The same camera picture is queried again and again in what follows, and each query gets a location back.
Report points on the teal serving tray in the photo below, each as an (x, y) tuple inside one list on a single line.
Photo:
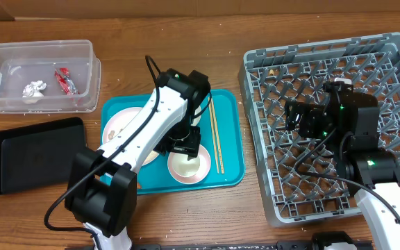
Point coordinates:
[(154, 177)]

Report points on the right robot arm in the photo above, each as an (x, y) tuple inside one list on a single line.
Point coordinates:
[(347, 125)]

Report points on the white bowl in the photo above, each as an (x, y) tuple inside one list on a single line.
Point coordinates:
[(196, 117)]

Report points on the peanut shells pile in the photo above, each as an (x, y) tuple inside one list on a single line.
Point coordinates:
[(113, 133)]

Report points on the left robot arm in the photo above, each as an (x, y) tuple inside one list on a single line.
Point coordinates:
[(103, 183)]

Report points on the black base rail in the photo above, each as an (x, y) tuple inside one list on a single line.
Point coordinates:
[(325, 240)]

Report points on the clear plastic bin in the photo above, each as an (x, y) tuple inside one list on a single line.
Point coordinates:
[(24, 62)]

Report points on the pink bowl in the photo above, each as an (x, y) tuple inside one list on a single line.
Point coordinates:
[(189, 172)]

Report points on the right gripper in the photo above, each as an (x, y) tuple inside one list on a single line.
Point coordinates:
[(312, 117)]

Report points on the red snack wrapper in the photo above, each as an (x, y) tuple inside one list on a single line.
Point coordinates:
[(63, 78)]

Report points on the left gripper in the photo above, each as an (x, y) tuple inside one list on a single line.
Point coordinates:
[(190, 146)]

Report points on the grey dishwasher rack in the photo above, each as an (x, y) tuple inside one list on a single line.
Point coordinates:
[(297, 184)]

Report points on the black plastic tray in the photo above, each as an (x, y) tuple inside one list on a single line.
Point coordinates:
[(41, 154)]

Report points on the white tissue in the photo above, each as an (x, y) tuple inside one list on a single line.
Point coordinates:
[(33, 92)]

